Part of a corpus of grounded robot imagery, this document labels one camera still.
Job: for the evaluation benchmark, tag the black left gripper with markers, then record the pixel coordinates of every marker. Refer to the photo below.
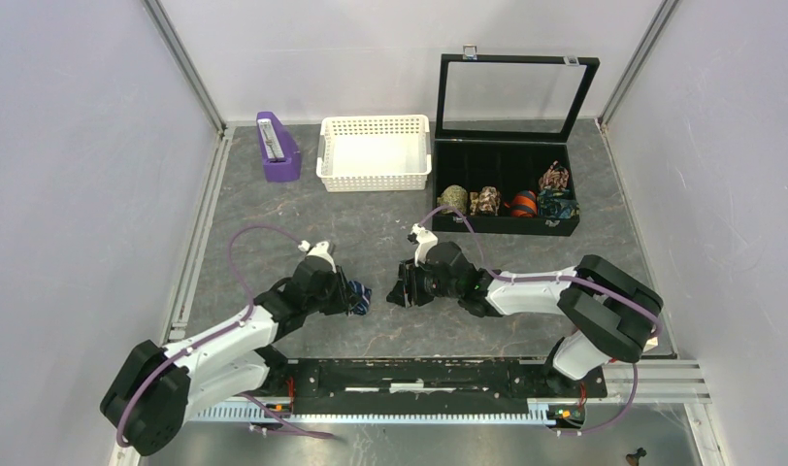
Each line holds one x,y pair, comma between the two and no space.
344,297

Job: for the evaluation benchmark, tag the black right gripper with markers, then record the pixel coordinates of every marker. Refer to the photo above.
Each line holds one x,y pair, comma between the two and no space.
407,287

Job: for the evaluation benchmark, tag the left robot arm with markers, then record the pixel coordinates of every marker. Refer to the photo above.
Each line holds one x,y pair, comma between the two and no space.
159,388

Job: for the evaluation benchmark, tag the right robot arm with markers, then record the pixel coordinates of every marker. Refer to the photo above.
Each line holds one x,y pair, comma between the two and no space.
614,315

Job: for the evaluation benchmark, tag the olive green rolled tie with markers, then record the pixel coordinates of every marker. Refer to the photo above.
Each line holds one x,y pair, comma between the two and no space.
453,198

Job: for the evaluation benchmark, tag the brown floral rolled tie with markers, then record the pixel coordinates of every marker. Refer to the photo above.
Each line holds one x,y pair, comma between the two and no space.
486,202

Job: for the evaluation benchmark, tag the orange navy striped rolled tie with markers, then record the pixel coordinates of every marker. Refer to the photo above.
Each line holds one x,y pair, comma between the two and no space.
523,204

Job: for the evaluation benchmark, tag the blue yellow patterned tie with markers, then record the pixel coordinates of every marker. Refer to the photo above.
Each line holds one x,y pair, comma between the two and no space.
557,204

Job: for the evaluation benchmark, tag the purple metronome stand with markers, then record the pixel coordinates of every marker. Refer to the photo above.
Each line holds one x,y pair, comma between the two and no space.
280,155

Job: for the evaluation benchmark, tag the white plastic basket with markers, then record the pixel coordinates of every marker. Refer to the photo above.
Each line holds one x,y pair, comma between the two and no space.
374,153

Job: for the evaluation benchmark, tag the black tie storage box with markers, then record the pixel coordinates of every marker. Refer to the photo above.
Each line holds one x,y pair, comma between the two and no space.
502,120

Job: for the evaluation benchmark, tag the white lego block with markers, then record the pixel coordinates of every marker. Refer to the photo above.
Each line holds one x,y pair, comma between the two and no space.
651,344

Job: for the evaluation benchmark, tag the small black object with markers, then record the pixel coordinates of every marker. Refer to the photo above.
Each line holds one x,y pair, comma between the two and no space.
633,459

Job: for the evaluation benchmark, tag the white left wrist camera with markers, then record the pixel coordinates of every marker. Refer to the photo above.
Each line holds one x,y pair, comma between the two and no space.
322,249

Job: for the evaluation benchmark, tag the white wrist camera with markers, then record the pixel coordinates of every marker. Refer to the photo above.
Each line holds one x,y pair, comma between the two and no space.
322,249
424,240

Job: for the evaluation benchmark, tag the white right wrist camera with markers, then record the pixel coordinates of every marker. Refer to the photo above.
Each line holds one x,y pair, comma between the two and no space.
424,240

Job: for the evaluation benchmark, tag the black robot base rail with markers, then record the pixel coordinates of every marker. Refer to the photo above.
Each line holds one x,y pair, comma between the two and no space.
423,386

